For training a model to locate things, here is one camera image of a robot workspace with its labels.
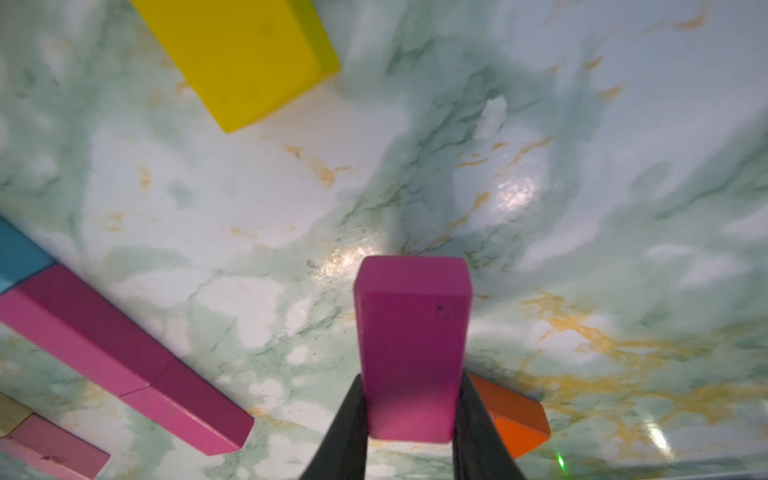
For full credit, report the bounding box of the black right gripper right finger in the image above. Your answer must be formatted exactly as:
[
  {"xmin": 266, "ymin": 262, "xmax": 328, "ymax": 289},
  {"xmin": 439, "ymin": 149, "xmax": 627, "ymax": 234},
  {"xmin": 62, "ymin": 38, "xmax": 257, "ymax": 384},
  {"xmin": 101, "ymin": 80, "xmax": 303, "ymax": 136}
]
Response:
[{"xmin": 452, "ymin": 371, "xmax": 526, "ymax": 480}]

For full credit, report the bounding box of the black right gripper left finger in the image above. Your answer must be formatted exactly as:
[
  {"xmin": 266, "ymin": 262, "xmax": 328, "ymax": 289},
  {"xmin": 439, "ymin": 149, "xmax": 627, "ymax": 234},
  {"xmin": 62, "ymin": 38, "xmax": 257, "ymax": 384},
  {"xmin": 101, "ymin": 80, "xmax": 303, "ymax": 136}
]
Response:
[{"xmin": 299, "ymin": 374, "xmax": 368, "ymax": 480}]

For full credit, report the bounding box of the orange block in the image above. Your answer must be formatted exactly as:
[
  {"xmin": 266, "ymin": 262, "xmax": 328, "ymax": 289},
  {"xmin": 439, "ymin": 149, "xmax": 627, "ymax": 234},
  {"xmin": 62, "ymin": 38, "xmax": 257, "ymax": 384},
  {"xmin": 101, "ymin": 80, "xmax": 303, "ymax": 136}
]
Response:
[{"xmin": 469, "ymin": 374, "xmax": 551, "ymax": 459}]

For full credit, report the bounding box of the magenta block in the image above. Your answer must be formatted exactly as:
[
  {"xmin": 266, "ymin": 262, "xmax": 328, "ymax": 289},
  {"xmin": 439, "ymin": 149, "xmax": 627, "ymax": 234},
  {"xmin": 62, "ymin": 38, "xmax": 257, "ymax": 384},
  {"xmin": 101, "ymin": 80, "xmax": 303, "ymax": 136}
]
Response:
[
  {"xmin": 120, "ymin": 360, "xmax": 254, "ymax": 456},
  {"xmin": 1, "ymin": 264, "xmax": 177, "ymax": 396},
  {"xmin": 354, "ymin": 256, "xmax": 473, "ymax": 443}
]

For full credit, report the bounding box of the pink block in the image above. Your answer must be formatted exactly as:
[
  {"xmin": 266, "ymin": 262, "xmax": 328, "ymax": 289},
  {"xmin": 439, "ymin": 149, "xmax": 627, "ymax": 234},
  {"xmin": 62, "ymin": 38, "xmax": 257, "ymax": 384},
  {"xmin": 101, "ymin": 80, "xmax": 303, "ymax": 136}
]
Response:
[{"xmin": 1, "ymin": 414, "xmax": 110, "ymax": 480}]

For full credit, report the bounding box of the small light blue block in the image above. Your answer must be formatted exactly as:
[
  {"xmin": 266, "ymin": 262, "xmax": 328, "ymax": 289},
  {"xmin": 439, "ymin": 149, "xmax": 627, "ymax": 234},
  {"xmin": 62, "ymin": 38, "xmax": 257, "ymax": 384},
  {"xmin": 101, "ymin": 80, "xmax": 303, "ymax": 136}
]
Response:
[{"xmin": 0, "ymin": 219, "xmax": 56, "ymax": 293}]

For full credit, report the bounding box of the yellow block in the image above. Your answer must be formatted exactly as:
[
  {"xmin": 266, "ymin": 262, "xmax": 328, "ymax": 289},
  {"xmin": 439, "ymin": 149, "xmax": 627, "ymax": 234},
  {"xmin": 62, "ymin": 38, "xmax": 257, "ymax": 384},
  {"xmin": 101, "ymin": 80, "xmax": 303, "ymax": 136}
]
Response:
[{"xmin": 133, "ymin": 0, "xmax": 341, "ymax": 133}]

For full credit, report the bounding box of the natural wood block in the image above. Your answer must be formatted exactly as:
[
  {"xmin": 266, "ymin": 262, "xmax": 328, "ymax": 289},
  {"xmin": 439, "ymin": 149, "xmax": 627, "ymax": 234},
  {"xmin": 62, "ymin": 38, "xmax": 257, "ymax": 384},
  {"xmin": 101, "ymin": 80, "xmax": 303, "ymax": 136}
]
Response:
[{"xmin": 0, "ymin": 393, "xmax": 33, "ymax": 437}]

